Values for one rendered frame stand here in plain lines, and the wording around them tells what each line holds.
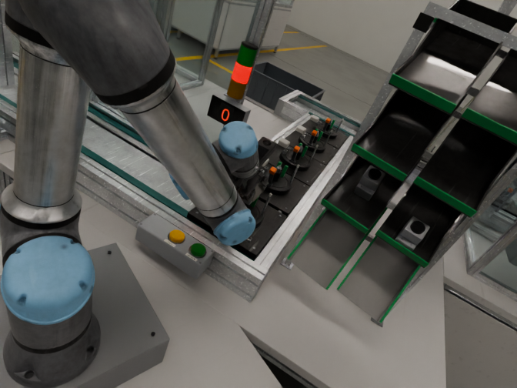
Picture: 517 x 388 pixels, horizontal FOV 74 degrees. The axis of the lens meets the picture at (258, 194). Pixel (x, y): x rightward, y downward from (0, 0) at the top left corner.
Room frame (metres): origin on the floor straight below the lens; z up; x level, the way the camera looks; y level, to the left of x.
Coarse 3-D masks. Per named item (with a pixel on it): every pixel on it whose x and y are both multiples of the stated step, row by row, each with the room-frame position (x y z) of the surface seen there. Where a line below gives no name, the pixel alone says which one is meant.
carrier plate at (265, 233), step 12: (264, 204) 0.95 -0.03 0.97; (192, 216) 0.75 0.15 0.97; (264, 216) 0.88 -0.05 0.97; (276, 216) 0.91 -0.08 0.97; (204, 228) 0.74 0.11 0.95; (264, 228) 0.83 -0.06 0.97; (276, 228) 0.85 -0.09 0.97; (252, 240) 0.76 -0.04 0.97; (264, 240) 0.78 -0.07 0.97; (252, 252) 0.71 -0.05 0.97
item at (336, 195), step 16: (352, 176) 0.84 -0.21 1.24; (336, 192) 0.77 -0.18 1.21; (352, 192) 0.79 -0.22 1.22; (384, 192) 0.81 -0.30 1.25; (336, 208) 0.71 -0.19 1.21; (352, 208) 0.74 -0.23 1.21; (368, 208) 0.75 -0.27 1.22; (384, 208) 0.74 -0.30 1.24; (352, 224) 0.70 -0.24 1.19; (368, 224) 0.71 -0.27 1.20
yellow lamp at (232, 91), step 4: (232, 80) 0.99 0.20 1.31; (232, 84) 0.98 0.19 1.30; (236, 84) 0.98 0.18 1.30; (240, 84) 0.98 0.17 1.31; (244, 84) 0.99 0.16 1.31; (228, 88) 0.99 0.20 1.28; (232, 88) 0.98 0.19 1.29; (236, 88) 0.98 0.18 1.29; (240, 88) 0.99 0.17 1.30; (244, 88) 1.00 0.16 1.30; (228, 92) 0.99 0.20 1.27; (232, 92) 0.98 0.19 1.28; (236, 92) 0.98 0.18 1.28; (240, 92) 0.99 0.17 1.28; (232, 96) 0.98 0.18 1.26; (236, 96) 0.98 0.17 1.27; (240, 96) 0.99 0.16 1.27
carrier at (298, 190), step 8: (264, 168) 1.12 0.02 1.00; (280, 168) 1.09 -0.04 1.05; (296, 168) 1.11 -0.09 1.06; (280, 176) 1.13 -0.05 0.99; (288, 176) 1.19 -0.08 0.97; (272, 184) 1.05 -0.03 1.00; (280, 184) 1.08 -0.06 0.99; (288, 184) 1.10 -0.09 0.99; (296, 184) 1.16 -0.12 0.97; (304, 184) 1.18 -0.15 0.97; (264, 192) 1.01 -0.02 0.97; (272, 192) 1.03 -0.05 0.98; (280, 192) 1.04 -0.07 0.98; (288, 192) 1.07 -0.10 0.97; (296, 192) 1.10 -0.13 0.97; (304, 192) 1.12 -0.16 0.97; (264, 200) 0.97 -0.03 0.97; (272, 200) 0.99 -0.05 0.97; (280, 200) 1.01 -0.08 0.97; (288, 200) 1.03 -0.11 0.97; (296, 200) 1.05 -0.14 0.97; (280, 208) 0.96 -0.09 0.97; (288, 208) 0.98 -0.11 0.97
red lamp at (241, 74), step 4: (236, 64) 0.99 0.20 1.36; (236, 68) 0.99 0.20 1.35; (240, 68) 0.98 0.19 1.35; (244, 68) 0.98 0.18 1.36; (248, 68) 0.99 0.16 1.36; (232, 72) 1.00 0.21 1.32; (236, 72) 0.98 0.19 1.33; (240, 72) 0.98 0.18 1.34; (244, 72) 0.98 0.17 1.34; (248, 72) 1.00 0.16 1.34; (232, 76) 0.99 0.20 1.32; (236, 76) 0.98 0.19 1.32; (240, 76) 0.98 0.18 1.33; (244, 76) 0.99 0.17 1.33; (248, 76) 1.00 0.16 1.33; (236, 80) 0.98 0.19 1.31; (240, 80) 0.98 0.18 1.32; (244, 80) 0.99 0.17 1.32
